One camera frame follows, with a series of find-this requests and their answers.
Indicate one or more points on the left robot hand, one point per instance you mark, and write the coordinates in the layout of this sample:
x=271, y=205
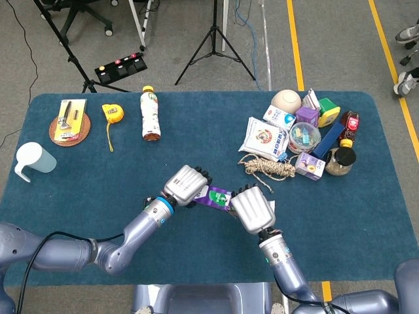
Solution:
x=185, y=184

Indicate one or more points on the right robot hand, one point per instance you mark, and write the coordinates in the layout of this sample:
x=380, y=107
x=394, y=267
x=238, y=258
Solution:
x=253, y=209

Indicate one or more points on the purple and green packet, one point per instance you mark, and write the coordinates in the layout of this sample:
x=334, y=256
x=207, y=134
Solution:
x=214, y=198

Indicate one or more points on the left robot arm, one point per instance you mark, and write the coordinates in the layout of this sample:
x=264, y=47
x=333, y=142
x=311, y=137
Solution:
x=140, y=225

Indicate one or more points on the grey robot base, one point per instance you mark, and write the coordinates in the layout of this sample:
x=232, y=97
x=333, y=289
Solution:
x=203, y=299

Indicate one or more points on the dark blue long box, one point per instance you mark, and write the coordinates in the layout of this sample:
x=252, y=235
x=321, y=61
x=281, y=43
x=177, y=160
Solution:
x=329, y=139

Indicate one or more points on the small purple box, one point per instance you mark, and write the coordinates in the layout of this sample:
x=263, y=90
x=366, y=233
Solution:
x=307, y=114

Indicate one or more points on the purple drink carton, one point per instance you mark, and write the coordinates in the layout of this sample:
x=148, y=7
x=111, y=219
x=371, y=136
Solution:
x=309, y=165

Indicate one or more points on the white flour bag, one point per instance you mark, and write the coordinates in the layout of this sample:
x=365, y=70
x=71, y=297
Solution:
x=262, y=137

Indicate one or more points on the tea bottle white label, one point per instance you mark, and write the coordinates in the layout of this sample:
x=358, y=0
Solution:
x=150, y=114

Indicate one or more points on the blue table mat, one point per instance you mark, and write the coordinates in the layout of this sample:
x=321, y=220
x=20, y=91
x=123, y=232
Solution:
x=98, y=183

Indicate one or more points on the clear tub of clips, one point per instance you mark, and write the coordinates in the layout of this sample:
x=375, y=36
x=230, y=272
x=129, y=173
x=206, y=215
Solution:
x=304, y=135

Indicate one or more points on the white blue carton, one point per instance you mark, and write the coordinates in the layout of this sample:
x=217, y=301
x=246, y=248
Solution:
x=278, y=116

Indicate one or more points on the grain jar black lid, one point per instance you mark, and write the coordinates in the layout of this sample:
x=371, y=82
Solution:
x=340, y=160

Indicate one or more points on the yellow tape measure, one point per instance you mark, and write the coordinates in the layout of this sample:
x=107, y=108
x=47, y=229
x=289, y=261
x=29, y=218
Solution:
x=113, y=112

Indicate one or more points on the beige bowl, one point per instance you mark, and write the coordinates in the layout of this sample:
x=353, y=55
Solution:
x=286, y=101

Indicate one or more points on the round woven coaster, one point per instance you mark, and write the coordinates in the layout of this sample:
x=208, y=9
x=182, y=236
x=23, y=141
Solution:
x=85, y=126

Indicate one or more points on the yellow container green lid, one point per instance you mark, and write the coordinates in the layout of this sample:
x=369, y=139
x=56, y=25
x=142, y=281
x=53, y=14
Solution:
x=329, y=111

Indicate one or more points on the white purple pouch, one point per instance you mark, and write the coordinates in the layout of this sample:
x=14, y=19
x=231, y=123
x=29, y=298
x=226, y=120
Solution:
x=311, y=98

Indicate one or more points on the dark bottle red label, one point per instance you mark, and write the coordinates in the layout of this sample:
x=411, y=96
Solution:
x=350, y=124

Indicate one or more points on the yellow razor blister pack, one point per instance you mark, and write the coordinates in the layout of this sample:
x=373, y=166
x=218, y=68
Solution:
x=70, y=121

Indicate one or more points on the black foot pedal board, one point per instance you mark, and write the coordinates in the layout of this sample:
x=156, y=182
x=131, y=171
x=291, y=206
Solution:
x=121, y=68

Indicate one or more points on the white plastic pitcher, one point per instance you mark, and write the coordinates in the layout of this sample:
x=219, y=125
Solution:
x=32, y=158

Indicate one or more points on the black tripod stand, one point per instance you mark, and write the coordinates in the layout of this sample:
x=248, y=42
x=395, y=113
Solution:
x=214, y=32

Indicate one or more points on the black light stand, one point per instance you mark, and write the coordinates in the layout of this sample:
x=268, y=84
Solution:
x=70, y=59

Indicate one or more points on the grey sneaker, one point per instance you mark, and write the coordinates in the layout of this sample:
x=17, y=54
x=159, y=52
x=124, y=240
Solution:
x=407, y=34
x=404, y=83

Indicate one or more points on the black office chair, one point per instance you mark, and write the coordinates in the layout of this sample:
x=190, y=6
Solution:
x=78, y=13

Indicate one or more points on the white straight frame leg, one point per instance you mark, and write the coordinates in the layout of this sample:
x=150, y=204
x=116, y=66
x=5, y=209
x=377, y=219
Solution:
x=225, y=26

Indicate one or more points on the white slanted frame leg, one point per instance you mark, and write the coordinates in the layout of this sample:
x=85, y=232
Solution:
x=139, y=26

